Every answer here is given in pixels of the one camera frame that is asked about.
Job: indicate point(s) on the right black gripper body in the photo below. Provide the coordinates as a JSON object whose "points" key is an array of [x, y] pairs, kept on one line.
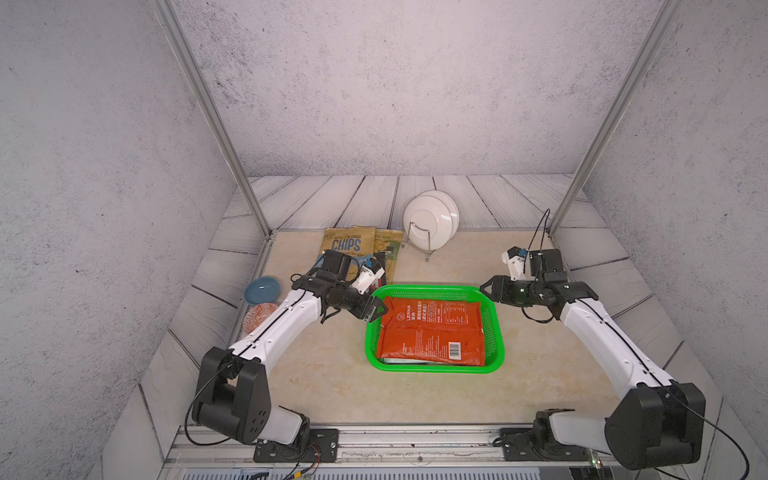
{"points": [[516, 293]]}

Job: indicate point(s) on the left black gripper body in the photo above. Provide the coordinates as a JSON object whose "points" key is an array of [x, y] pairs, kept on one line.
{"points": [[357, 303]]}

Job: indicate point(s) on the red beige chips bag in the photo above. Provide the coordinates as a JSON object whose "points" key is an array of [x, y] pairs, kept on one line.
{"points": [[432, 331]]}

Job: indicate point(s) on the tan blue chips bag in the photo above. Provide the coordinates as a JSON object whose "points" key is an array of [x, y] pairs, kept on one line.
{"points": [[357, 242]]}

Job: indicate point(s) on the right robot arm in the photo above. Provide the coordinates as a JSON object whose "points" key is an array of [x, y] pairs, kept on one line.
{"points": [[658, 422]]}

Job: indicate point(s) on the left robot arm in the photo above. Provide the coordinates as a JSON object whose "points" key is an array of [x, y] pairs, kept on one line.
{"points": [[233, 395]]}

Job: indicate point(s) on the tan green chips bag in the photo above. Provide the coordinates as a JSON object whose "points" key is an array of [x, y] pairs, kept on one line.
{"points": [[387, 244]]}

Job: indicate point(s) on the blue bowl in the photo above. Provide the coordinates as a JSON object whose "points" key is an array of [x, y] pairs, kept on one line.
{"points": [[262, 290]]}

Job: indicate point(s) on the white plate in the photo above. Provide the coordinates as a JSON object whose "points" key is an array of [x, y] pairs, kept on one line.
{"points": [[431, 208]]}

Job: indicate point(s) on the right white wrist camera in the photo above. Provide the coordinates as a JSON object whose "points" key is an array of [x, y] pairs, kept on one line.
{"points": [[515, 260]]}

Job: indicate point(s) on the wire plate rack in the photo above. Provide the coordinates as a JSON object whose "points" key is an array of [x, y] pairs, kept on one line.
{"points": [[427, 239]]}

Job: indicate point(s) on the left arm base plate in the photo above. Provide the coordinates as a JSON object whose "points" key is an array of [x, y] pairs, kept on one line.
{"points": [[313, 445]]}

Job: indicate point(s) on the aluminium front rail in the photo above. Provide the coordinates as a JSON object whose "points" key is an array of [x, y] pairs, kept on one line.
{"points": [[399, 451]]}

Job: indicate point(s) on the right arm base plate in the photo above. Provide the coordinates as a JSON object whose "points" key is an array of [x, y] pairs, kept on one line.
{"points": [[519, 444]]}

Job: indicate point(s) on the right aluminium frame post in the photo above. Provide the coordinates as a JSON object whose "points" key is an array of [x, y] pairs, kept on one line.
{"points": [[660, 27]]}

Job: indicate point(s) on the aluminium frame post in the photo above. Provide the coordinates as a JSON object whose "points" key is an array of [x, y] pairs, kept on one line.
{"points": [[182, 51], [660, 27]]}

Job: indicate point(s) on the left aluminium frame post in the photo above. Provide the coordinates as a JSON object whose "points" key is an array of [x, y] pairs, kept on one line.
{"points": [[182, 51]]}

